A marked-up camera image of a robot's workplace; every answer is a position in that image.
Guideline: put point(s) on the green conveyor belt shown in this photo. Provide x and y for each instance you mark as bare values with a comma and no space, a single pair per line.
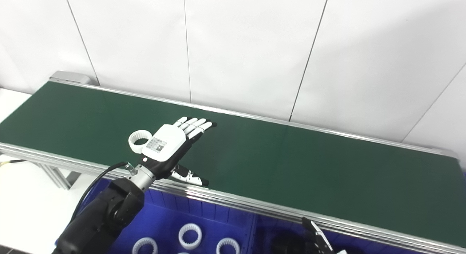
291,163

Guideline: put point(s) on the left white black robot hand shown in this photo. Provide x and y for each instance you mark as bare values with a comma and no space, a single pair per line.
165,143

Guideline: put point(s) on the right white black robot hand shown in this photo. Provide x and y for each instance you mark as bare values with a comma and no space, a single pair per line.
320,243

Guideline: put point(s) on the blue bin with white rings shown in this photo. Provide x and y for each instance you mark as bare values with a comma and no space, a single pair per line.
160,217

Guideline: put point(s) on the blue bin with black parts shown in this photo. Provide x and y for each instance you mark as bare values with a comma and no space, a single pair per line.
276,228

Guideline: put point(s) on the aluminium conveyor support leg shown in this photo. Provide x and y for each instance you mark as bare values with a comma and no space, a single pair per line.
58,175

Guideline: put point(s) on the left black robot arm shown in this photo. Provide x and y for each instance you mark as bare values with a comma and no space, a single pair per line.
102,217

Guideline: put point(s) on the black round plastic part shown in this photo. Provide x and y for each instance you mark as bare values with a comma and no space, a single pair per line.
287,245

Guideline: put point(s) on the grey conveyor end cover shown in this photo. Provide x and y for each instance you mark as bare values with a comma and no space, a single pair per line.
71,77

